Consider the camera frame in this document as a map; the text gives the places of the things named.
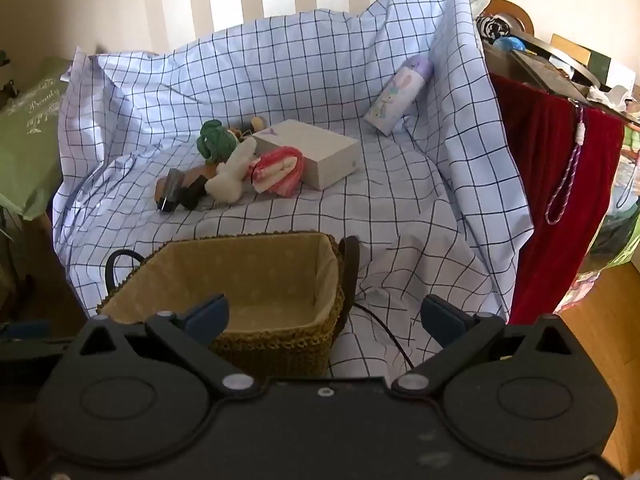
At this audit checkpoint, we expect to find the red cloth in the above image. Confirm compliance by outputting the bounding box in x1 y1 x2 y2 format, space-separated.
490 72 626 326

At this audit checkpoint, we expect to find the white plush rabbit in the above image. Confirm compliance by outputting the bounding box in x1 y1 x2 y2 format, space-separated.
205 138 258 204

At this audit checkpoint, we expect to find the wooden chair back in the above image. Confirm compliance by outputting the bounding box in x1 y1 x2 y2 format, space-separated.
480 0 536 37

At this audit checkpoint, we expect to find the green printed bag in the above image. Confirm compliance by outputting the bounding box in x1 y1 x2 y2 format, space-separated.
0 57 76 221

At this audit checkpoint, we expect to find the colourful plastic bag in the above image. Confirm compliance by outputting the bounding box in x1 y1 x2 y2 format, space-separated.
575 130 640 306

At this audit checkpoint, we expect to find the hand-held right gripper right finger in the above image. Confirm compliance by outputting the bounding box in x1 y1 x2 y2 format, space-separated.
392 294 582 397

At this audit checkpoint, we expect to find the checked white bed sheet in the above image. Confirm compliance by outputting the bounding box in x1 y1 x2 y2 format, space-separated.
52 0 533 378

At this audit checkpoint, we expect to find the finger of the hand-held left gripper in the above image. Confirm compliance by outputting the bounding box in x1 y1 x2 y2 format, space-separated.
0 320 52 342

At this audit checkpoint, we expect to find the white cardboard box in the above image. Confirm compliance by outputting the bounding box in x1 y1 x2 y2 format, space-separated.
251 119 360 191

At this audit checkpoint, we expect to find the green plush toy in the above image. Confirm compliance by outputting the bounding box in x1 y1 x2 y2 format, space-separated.
198 119 238 163

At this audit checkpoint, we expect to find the dark green box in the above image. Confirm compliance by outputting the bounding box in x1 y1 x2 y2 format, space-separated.
587 50 614 86

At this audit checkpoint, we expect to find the brown leather case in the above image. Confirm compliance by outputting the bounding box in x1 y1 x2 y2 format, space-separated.
156 167 211 201

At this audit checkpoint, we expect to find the woven basket with fabric lining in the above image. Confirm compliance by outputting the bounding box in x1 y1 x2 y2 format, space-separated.
95 231 361 378

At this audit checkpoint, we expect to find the pink striped plush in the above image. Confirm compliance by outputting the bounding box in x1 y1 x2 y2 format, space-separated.
245 146 306 198

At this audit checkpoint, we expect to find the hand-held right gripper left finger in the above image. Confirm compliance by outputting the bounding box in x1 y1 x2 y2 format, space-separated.
74 294 258 397

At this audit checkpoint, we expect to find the purple braided lanyard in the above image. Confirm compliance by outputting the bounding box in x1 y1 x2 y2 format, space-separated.
545 102 587 226

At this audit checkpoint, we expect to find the black white striped cloth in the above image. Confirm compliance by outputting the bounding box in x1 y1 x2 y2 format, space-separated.
475 15 516 43

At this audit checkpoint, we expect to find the black cable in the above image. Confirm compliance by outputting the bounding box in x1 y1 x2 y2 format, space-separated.
352 302 417 372

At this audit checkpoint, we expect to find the pastel printed bottle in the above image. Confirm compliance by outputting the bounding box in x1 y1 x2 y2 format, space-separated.
363 54 433 136

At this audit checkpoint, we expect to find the small black grey object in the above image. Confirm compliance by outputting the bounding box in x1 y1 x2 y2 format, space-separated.
159 169 207 212

